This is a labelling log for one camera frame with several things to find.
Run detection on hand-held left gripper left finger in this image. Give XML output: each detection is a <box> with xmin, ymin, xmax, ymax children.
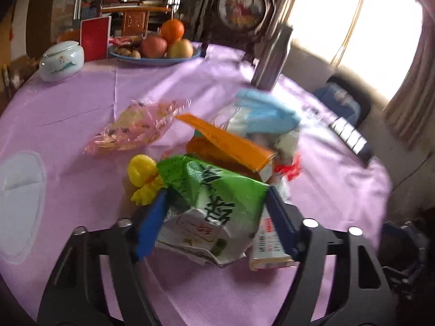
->
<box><xmin>37</xmin><ymin>190</ymin><xmax>169</xmax><ymax>326</ymax></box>

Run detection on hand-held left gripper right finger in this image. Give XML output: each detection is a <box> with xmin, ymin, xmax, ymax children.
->
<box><xmin>265</xmin><ymin>186</ymin><xmax>398</xmax><ymax>326</ymax></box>

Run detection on white packet with red label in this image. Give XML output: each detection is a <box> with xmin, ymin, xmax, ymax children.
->
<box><xmin>249</xmin><ymin>207</ymin><xmax>298</xmax><ymax>271</ymax></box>

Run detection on green and white snack bag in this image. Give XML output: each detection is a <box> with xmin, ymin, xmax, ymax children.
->
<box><xmin>156</xmin><ymin>155</ymin><xmax>270</xmax><ymax>268</ymax></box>

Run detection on pink floral cellophane bag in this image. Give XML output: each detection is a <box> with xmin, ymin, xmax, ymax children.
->
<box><xmin>84</xmin><ymin>99</ymin><xmax>191</xmax><ymax>155</ymax></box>

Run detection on red plastic object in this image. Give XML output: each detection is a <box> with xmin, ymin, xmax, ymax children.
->
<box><xmin>274</xmin><ymin>154</ymin><xmax>303</xmax><ymax>180</ymax></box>

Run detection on yellow plastic toy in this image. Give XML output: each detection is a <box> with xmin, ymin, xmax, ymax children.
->
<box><xmin>127</xmin><ymin>154</ymin><xmax>167</xmax><ymax>206</ymax></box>

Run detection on orange cardboard box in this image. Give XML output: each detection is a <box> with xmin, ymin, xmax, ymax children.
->
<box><xmin>175</xmin><ymin>114</ymin><xmax>277</xmax><ymax>181</ymax></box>

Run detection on clear plastic wrapper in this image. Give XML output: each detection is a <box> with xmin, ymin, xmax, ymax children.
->
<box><xmin>212</xmin><ymin>105</ymin><xmax>300</xmax><ymax>157</ymax></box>

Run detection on blue face mask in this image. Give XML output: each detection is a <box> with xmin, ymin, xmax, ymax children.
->
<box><xmin>234</xmin><ymin>88</ymin><xmax>302</xmax><ymax>133</ymax></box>

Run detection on black smartphone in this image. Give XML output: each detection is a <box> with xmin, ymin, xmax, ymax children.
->
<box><xmin>329</xmin><ymin>117</ymin><xmax>375</xmax><ymax>167</ymax></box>

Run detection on blue cap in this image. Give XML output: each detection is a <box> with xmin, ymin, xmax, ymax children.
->
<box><xmin>313</xmin><ymin>83</ymin><xmax>361</xmax><ymax>126</ymax></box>

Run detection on black chair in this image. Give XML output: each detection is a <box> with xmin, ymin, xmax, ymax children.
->
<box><xmin>326</xmin><ymin>75</ymin><xmax>371</xmax><ymax>126</ymax></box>

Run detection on purple tablecloth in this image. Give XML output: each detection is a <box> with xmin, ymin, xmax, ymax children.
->
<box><xmin>0</xmin><ymin>42</ymin><xmax>393</xmax><ymax>326</ymax></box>

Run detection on stainless steel bottle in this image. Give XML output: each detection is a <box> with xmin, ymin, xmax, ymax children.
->
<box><xmin>251</xmin><ymin>24</ymin><xmax>293</xmax><ymax>90</ymax></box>

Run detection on blue fruit plate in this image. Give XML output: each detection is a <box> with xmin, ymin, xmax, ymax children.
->
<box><xmin>109</xmin><ymin>42</ymin><xmax>202</xmax><ymax>67</ymax></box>

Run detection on pile of walnuts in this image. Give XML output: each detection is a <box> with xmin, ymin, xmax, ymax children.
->
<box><xmin>114</xmin><ymin>47</ymin><xmax>141</xmax><ymax>59</ymax></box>

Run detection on yellow pear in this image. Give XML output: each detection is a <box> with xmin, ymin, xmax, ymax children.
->
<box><xmin>166</xmin><ymin>39</ymin><xmax>194</xmax><ymax>58</ymax></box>

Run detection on red apple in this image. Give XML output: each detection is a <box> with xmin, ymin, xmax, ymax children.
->
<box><xmin>141</xmin><ymin>35</ymin><xmax>168</xmax><ymax>58</ymax></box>

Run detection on red snack packet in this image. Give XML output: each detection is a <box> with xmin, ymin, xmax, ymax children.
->
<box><xmin>109</xmin><ymin>36</ymin><xmax>143</xmax><ymax>47</ymax></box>

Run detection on white ceramic lidded jar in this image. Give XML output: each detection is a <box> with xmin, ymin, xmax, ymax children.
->
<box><xmin>39</xmin><ymin>41</ymin><xmax>85</xmax><ymax>83</ymax></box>

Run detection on red box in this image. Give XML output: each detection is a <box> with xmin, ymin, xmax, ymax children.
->
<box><xmin>80</xmin><ymin>16</ymin><xmax>112</xmax><ymax>62</ymax></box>

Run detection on orange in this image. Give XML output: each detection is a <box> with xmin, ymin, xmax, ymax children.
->
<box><xmin>161</xmin><ymin>18</ymin><xmax>185</xmax><ymax>43</ymax></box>

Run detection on carved wooden chair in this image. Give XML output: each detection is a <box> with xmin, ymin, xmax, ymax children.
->
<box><xmin>101</xmin><ymin>5</ymin><xmax>172</xmax><ymax>38</ymax></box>

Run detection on round decorative plate on stand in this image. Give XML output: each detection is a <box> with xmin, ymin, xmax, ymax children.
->
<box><xmin>204</xmin><ymin>0</ymin><xmax>276</xmax><ymax>58</ymax></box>

